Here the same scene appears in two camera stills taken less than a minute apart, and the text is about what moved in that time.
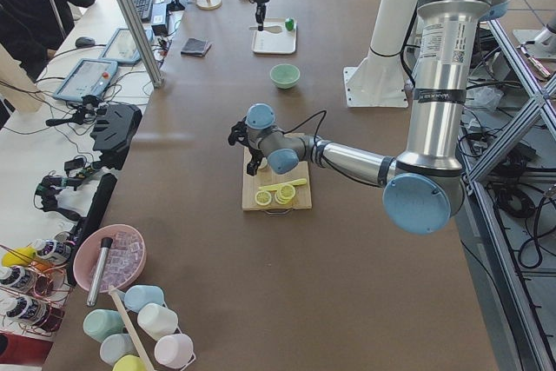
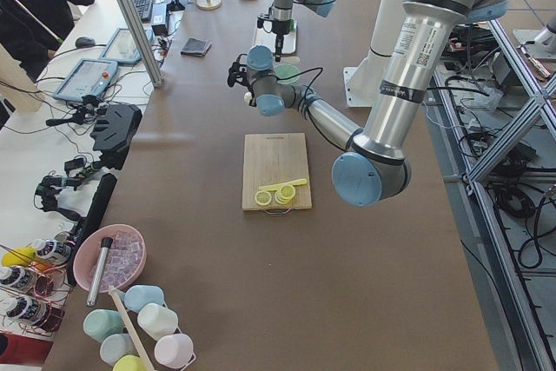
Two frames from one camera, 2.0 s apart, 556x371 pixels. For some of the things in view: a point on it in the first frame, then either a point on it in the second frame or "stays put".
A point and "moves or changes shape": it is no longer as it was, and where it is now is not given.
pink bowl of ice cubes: [124, 259] stays put
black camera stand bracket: [115, 131] stays put
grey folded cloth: [194, 47] stays put
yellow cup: [129, 362] stays put
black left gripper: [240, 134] → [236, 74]
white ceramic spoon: [276, 29] moves or changes shape
